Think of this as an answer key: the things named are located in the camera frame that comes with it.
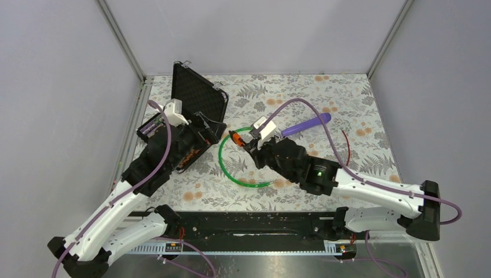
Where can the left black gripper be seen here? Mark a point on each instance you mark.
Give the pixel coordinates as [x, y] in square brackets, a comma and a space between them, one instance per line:
[206, 136]

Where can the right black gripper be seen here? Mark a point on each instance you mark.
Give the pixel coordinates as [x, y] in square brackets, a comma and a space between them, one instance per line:
[257, 154]

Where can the orange black padlock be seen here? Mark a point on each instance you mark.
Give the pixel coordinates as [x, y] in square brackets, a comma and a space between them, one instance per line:
[236, 138]

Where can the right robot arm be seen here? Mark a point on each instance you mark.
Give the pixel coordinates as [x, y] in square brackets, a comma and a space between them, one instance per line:
[397, 207]

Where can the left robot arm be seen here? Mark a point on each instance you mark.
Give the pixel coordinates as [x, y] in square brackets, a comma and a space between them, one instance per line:
[91, 249]

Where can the black poker chip case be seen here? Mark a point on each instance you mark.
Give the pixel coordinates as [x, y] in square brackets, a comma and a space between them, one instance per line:
[197, 95]

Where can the green cable lock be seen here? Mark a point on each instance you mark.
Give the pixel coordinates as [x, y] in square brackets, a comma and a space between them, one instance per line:
[230, 167]

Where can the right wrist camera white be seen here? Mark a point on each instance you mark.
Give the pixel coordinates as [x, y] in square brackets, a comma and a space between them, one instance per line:
[264, 134]

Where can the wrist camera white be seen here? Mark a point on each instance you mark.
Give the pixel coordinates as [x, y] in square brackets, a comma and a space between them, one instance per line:
[264, 134]
[173, 112]

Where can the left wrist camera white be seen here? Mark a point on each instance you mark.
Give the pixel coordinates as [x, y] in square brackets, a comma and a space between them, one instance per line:
[173, 112]

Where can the purple cylindrical handle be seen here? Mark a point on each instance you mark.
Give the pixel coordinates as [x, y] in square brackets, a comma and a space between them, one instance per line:
[325, 118]

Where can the black mounting base plate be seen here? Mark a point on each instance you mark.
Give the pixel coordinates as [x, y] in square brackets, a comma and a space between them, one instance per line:
[275, 232]

